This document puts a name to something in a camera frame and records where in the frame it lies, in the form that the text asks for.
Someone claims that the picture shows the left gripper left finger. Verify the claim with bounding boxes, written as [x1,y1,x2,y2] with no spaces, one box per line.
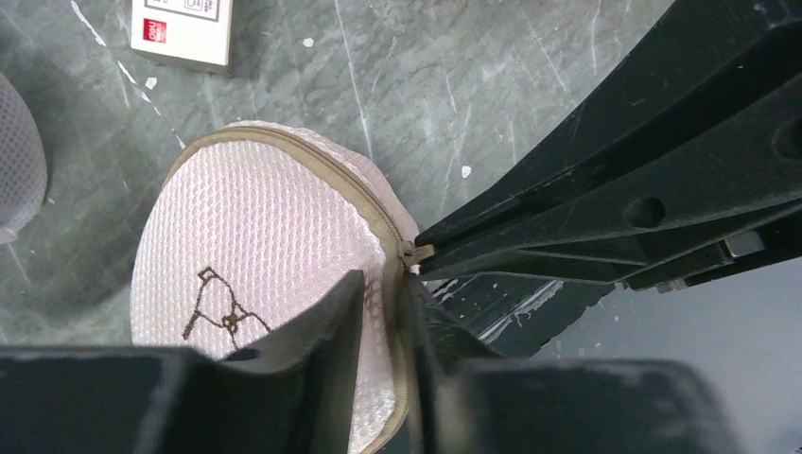
[1,271,364,453]

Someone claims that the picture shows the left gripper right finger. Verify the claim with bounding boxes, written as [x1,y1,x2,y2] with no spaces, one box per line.
[400,274,742,453]

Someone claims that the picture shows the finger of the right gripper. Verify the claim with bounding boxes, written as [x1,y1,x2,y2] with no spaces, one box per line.
[414,1,801,290]

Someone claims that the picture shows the beige trim mesh laundry bag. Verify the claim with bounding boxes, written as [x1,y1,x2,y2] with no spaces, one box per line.
[130,121,419,453]

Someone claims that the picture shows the grey trim mesh laundry bag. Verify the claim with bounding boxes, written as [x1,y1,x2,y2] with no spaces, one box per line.
[1,77,48,244]

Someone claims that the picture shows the small white red box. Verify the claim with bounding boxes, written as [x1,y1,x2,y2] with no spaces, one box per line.
[131,0,234,75]

